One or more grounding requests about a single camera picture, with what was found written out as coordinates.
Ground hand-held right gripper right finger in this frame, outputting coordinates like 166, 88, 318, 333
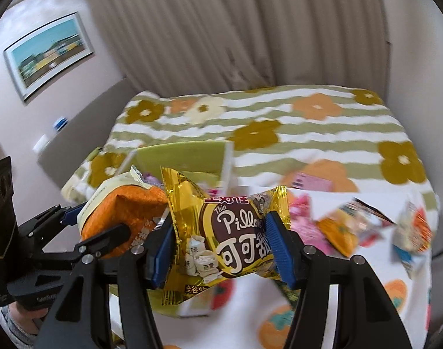
264, 211, 404, 349

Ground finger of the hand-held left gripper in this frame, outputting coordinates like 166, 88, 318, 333
20, 203, 85, 252
43, 224, 132, 264

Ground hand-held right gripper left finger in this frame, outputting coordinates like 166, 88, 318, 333
34, 214, 176, 349

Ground cream and orange snack packet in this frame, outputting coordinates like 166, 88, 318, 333
77, 165, 169, 260

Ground gold snack packet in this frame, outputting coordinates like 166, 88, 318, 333
160, 166, 291, 300

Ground green cardboard box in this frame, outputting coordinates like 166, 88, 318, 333
109, 141, 237, 317

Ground person's left forearm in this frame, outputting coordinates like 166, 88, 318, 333
0, 307, 40, 349

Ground person's left hand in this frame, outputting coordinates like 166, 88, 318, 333
7, 302, 49, 331

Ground purple snack packet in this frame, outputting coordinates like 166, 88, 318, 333
141, 174, 167, 190

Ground pink and white snack packet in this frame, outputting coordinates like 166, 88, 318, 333
292, 172, 333, 193

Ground white fruit-print tablecloth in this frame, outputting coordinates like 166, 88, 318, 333
112, 182, 442, 349

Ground yellow and white snack packet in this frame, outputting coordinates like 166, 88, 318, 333
338, 198, 397, 248

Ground grey headboard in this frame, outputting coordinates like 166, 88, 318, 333
38, 78, 137, 190

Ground floral striped blanket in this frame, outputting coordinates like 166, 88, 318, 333
61, 85, 440, 219

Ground light blue snack packet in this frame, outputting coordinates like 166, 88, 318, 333
391, 243, 431, 280

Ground orange and white snack packet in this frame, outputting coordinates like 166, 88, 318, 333
392, 200, 435, 255

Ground framed building picture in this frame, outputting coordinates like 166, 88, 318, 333
3, 12, 95, 102

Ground beige curtain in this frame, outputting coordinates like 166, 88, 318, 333
81, 0, 389, 97

